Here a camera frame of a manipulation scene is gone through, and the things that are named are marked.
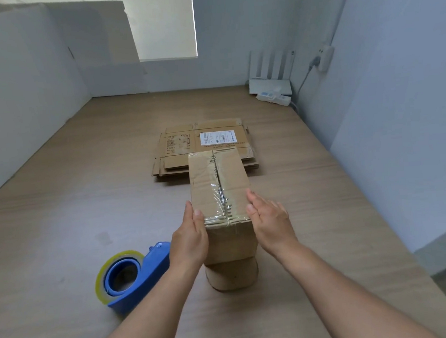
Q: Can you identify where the bright window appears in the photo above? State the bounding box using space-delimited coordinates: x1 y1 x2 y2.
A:
0 0 199 72

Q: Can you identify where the white foam partition board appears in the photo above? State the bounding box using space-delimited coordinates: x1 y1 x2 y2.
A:
0 1 99 204

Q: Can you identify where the white router with antennas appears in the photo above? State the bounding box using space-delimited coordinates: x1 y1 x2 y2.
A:
246 47 299 99

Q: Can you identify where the person's right hand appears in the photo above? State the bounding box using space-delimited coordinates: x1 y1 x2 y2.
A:
244 184 302 264

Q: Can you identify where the person's right forearm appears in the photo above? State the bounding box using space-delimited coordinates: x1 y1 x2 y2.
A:
276 232 441 338

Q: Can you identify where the clear yellowish tape roll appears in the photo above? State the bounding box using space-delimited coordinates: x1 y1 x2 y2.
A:
92 249 148 307

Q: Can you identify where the grey power cable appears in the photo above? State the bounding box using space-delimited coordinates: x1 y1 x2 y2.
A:
287 56 325 113

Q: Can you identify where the person's left hand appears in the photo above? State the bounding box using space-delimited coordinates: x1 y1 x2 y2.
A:
164 199 212 279

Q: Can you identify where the blue tape dispenser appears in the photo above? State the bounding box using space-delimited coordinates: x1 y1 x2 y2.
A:
101 241 177 319

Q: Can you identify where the white power strip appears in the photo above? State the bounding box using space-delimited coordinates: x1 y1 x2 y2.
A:
255 90 292 109

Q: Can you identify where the stack of cardboard boxes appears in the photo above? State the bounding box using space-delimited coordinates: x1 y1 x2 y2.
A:
148 124 260 182

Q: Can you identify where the tuck-flap cardboard box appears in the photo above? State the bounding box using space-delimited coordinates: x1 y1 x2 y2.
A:
186 146 262 294

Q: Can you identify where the person's left forearm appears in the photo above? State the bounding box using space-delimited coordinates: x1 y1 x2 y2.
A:
77 263 209 338

